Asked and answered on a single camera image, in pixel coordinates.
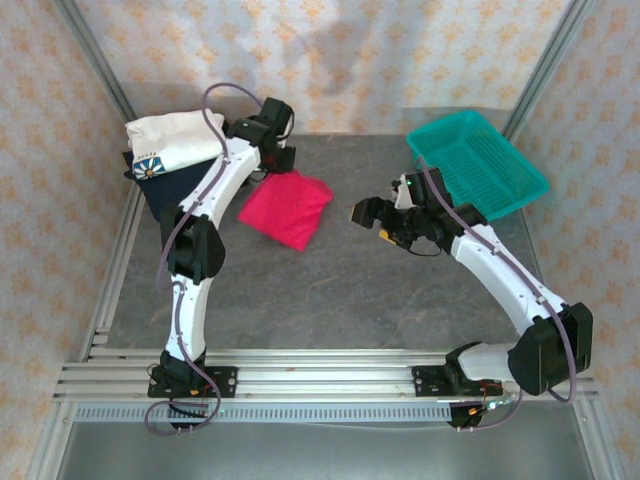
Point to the teal plastic basket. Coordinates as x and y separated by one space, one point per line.
480 165

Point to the red t-shirt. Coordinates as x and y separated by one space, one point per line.
285 210

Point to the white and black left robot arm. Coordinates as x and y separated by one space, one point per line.
225 170

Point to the white t-shirt with daisy print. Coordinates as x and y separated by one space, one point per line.
170 140

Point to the navy folded t-shirt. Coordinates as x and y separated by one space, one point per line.
170 190

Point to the small green circuit board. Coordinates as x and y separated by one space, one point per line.
497 405

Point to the grey metal panel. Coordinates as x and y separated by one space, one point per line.
325 455

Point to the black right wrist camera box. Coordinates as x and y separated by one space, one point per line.
372 212

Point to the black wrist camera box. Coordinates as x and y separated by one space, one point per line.
282 160
372 212

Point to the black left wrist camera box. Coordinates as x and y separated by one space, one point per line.
282 160

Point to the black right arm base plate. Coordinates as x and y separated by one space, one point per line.
425 382

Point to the aluminium mounting rail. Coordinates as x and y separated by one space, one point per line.
325 375

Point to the aluminium table side rail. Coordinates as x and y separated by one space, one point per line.
127 220
595 440

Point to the aluminium frame post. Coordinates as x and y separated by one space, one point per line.
95 55
552 55

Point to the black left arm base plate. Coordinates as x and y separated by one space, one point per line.
227 382

